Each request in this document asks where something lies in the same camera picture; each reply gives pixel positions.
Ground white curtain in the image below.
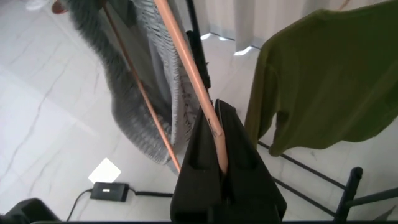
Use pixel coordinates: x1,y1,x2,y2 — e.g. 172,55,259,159
198,0,391,53

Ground pink clothes hanger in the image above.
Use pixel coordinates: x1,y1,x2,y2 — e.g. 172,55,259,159
99,0,230,175

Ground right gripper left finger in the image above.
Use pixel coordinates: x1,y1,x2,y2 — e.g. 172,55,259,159
169,105,225,223

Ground black power adapter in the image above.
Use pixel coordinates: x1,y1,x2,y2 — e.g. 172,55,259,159
66,181,174,222

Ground black clothes rack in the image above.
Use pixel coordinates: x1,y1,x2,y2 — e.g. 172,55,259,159
184,0,398,223

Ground pale grey shorts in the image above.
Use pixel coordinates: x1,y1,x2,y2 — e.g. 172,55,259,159
66,0,206,166

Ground green long-sleeved shirt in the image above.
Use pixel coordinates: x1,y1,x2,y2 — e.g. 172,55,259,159
243,0,398,158

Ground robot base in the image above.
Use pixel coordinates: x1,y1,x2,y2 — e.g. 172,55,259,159
0,198,62,224

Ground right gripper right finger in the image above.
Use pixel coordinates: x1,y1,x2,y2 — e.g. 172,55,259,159
213,98,288,223

